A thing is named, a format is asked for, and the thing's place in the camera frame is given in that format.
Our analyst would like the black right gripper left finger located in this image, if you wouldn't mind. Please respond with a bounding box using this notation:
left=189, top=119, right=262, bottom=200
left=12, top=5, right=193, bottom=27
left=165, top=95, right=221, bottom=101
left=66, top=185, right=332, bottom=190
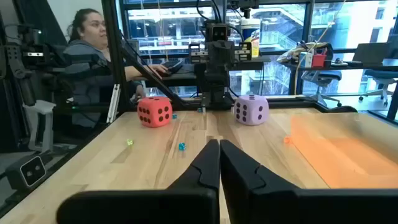
left=55, top=139, right=221, bottom=224

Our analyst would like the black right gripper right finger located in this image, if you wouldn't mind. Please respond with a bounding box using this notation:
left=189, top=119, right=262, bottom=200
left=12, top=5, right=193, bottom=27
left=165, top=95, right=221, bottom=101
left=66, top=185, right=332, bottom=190
left=220, top=139, right=398, bottom=224

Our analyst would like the large purple foam die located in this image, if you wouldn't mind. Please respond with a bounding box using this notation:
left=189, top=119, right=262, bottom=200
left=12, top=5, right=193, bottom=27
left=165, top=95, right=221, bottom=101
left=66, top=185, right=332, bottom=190
left=233, top=94, right=270, bottom=126

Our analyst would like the orange translucent plastic tray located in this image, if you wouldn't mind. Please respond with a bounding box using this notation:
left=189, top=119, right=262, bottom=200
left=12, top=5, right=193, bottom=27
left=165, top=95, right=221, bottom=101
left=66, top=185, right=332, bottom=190
left=289, top=112, right=398, bottom=190

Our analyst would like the large red foam die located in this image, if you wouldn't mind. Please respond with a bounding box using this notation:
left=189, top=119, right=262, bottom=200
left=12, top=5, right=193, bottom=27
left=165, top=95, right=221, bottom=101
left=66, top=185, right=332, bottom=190
left=136, top=96, right=174, bottom=128

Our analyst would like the yellow wipes canister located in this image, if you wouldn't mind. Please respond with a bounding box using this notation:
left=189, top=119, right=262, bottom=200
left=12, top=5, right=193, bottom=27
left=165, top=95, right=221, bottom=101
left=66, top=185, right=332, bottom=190
left=241, top=17, right=262, bottom=58

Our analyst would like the black side desk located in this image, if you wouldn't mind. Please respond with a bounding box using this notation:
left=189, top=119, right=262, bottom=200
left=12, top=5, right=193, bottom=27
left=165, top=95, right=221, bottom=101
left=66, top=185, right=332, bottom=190
left=144, top=55, right=271, bottom=88

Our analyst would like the black keyboard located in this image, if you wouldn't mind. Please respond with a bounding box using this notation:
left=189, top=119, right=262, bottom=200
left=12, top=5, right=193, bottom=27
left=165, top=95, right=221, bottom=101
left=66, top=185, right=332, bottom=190
left=157, top=60, right=184, bottom=77

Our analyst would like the crumpled bag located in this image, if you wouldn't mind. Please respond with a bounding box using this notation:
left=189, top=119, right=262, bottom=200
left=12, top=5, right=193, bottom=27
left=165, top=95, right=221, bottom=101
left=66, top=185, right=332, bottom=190
left=275, top=42, right=331, bottom=65

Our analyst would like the small white box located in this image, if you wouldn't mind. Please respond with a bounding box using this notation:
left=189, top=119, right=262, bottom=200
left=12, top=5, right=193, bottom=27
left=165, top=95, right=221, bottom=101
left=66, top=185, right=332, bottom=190
left=298, top=51, right=313, bottom=68

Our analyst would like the black office chair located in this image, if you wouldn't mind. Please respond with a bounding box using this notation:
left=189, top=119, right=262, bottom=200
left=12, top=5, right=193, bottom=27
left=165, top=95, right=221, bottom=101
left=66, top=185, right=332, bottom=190
left=300, top=70, right=343, bottom=108
left=358, top=68, right=398, bottom=107

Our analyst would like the silver aluminium extrusion bar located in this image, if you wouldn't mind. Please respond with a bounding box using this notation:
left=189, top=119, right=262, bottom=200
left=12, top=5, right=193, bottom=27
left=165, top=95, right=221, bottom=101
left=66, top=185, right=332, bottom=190
left=106, top=83, right=121, bottom=124

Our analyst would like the person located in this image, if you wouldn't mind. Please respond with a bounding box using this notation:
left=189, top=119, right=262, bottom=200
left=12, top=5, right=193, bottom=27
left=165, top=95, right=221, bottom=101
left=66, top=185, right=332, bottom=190
left=62, top=8, right=170, bottom=129

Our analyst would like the dark laptop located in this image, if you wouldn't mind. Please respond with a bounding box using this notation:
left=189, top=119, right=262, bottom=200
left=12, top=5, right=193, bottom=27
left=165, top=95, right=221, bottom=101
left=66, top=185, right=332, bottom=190
left=352, top=42, right=392, bottom=65

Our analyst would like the long black office desk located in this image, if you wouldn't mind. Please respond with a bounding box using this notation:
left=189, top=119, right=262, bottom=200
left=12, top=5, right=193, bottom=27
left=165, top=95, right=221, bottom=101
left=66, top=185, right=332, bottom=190
left=284, top=58, right=398, bottom=96

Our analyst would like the white printed stand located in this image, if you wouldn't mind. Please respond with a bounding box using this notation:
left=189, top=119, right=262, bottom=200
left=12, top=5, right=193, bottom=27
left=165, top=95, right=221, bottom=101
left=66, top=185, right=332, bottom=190
left=23, top=99, right=57, bottom=153

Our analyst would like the black equipment stand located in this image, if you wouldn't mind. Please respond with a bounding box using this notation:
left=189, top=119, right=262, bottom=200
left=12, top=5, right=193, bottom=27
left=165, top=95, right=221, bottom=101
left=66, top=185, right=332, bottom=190
left=0, top=23, right=68, bottom=150

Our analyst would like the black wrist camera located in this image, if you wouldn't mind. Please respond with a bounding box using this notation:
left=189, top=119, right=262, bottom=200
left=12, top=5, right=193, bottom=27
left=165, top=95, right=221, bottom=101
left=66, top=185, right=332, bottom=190
left=211, top=23, right=229, bottom=42

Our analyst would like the black table-level camera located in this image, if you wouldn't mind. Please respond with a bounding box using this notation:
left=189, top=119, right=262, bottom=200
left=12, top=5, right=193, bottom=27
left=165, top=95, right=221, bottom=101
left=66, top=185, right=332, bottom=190
left=5, top=152, right=48, bottom=191

